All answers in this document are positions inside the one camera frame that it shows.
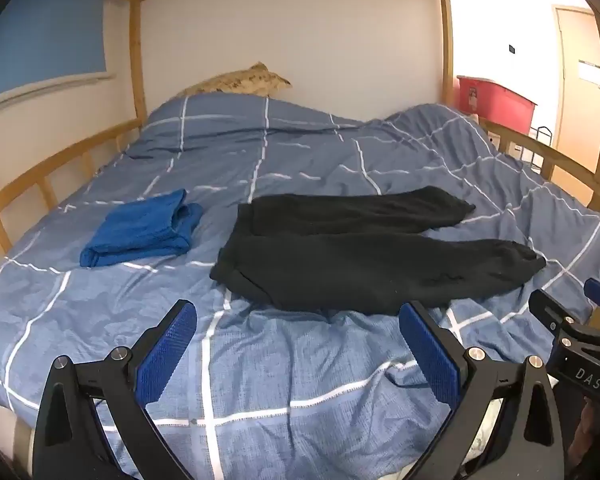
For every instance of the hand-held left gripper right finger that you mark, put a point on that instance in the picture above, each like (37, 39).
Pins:
(430, 355)

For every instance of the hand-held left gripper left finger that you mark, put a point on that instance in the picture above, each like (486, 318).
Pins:
(167, 355)

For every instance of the black pants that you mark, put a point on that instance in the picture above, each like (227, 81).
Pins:
(330, 265)

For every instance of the person's right hand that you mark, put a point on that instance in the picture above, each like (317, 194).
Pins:
(582, 435)

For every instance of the folded blue fleece cloth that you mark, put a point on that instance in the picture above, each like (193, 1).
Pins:
(135, 230)

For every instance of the beige door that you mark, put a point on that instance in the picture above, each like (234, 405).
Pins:
(575, 120)

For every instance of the red storage bin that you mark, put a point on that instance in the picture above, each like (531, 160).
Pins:
(500, 105)

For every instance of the white paper notice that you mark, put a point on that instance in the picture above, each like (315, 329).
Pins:
(590, 73)

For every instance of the blue checked duvet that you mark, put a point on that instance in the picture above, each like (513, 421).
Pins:
(305, 150)

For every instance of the beige patterned pillow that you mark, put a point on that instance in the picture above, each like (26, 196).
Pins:
(240, 80)

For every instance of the white window sill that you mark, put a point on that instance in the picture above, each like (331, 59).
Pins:
(40, 91)

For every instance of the blue window blind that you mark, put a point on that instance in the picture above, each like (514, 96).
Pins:
(45, 40)

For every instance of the wooden bunk bed frame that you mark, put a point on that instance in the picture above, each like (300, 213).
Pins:
(447, 35)

